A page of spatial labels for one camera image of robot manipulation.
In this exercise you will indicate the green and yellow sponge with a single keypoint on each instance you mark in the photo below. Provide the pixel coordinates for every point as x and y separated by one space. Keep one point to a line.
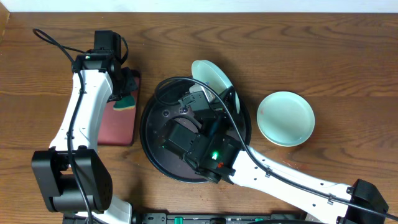
126 103

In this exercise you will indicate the light blue plate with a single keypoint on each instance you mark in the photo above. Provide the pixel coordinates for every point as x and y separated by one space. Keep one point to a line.
285 119
208 73

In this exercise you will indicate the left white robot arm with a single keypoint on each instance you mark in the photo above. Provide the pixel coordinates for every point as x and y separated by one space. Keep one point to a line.
70 175

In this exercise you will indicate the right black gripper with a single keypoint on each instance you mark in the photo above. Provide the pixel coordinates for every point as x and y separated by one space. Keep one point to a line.
223 106

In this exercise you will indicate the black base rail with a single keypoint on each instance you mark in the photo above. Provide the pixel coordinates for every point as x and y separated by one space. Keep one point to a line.
163 218

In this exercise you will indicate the rectangular black tray red liner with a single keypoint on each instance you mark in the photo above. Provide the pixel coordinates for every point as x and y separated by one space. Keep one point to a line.
117 127

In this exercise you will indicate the round black tray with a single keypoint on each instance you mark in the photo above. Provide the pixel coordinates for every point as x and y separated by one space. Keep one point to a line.
159 135

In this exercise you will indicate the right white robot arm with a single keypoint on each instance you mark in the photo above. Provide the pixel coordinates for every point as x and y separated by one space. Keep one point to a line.
326 201

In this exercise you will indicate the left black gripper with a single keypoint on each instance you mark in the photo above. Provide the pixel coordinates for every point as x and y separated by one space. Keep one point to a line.
126 83

